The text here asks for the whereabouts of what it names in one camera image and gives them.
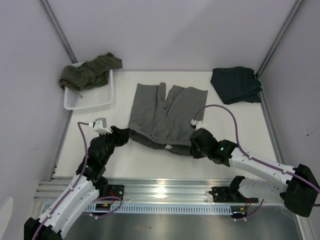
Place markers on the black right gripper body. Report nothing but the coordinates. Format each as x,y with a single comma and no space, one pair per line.
198,153

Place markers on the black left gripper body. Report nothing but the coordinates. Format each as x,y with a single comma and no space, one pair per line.
113,141

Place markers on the grey shorts with drawstring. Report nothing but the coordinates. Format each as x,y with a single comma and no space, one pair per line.
161,119

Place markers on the dark navy shorts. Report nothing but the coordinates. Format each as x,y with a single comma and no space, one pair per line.
236,84

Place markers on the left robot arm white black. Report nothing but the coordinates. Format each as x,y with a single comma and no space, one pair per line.
86,186

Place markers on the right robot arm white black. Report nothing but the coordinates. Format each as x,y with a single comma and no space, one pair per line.
294,187

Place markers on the olive green shorts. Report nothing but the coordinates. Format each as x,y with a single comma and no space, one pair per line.
90,74

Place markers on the white plastic basket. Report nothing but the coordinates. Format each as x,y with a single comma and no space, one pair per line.
92,98

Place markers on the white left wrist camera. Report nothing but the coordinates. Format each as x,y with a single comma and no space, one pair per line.
100,126

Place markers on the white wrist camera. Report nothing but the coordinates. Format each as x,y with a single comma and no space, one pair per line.
100,126
197,124

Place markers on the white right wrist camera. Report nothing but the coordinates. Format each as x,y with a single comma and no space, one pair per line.
197,124

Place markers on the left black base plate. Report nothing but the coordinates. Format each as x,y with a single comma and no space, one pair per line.
112,190

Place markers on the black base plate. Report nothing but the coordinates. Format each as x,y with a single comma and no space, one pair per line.
222,194
112,190

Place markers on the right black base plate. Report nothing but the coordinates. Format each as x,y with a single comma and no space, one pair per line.
222,194

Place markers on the slotted grey cable duct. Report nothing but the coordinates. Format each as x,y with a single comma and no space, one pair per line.
184,209

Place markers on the aluminium mounting rail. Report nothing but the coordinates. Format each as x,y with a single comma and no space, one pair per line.
150,191

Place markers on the left aluminium corner post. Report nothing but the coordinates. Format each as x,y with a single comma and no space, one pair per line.
53,20

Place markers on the aluminium corner post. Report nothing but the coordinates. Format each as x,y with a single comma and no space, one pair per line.
292,15
53,20

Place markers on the right aluminium corner post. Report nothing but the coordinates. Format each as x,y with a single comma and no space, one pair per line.
292,15

